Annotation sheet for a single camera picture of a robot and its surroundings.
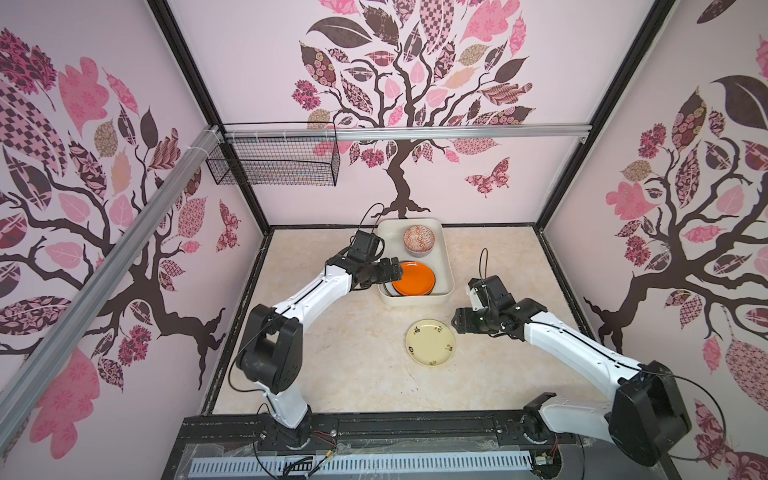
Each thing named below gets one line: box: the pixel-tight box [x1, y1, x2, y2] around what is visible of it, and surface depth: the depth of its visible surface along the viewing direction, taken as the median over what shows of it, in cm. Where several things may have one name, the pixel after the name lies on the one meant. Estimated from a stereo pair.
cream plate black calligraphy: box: [405, 318, 456, 367], surface depth 90 cm
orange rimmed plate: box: [392, 261, 436, 296], surface depth 100 cm
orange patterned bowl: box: [403, 224, 436, 258], surface depth 112 cm
